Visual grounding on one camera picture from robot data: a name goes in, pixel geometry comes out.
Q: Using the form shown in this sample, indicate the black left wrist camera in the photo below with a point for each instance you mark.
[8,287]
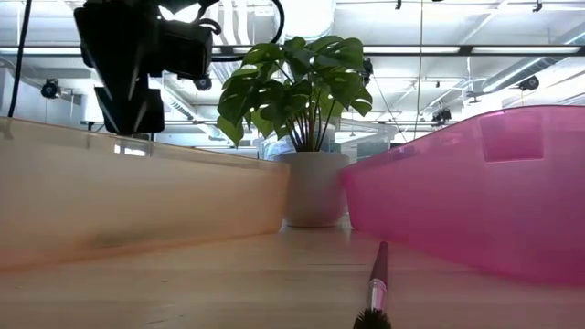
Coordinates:
[183,50]

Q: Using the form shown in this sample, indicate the white plant pot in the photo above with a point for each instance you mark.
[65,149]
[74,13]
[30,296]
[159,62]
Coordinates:
[313,192]

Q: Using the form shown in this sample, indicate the orange translucent plastic bin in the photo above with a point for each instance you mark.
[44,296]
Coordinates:
[137,205]

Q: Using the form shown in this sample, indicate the black overhead beam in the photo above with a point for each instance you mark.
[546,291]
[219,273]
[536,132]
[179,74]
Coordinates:
[411,54]

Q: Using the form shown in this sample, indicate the thin metal hanging rod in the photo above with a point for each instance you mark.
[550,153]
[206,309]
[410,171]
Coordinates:
[419,82]

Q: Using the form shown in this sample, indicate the green artificial monstera plant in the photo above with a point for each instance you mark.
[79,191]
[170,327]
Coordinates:
[292,91]

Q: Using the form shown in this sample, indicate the pink translucent plastic bin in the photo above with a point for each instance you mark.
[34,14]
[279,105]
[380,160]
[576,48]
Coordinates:
[457,205]

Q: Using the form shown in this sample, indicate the black ceiling spotlight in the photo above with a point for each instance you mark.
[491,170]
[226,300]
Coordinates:
[50,89]
[204,84]
[368,68]
[442,116]
[529,83]

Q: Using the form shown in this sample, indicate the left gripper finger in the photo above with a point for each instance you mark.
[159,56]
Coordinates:
[116,75]
[132,114]

